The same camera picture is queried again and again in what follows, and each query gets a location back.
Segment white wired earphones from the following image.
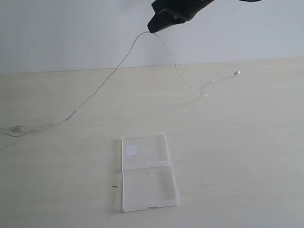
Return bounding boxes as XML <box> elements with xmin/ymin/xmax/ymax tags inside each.
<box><xmin>0</xmin><ymin>31</ymin><xmax>241</xmax><ymax>151</ymax></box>

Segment clear plastic storage case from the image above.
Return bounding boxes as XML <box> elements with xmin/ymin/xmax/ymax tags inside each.
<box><xmin>121</xmin><ymin>133</ymin><xmax>181</xmax><ymax>212</ymax></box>

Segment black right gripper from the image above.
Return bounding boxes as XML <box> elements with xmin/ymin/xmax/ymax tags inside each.
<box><xmin>147</xmin><ymin>0</ymin><xmax>213</xmax><ymax>33</ymax></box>

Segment white square sticker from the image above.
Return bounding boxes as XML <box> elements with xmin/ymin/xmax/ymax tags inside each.
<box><xmin>126</xmin><ymin>145</ymin><xmax>137</xmax><ymax>156</ymax></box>

